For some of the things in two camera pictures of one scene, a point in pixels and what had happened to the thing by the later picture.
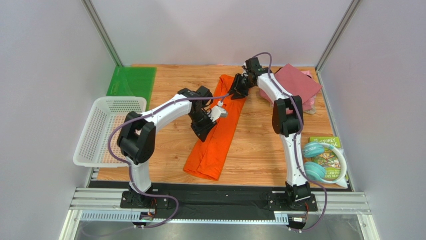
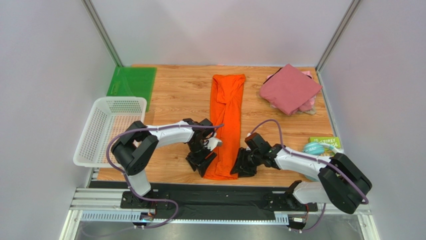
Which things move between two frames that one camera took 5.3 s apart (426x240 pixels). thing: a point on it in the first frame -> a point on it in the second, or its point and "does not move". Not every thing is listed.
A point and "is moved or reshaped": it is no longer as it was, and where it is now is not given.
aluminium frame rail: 87,199 does not move
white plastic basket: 99,147 does not move
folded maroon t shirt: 296,83 does not move
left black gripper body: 201,122 -> 198,154
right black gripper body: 240,87 -> 247,161
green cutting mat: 133,81 does not move
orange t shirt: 208,157 is moved or reshaped
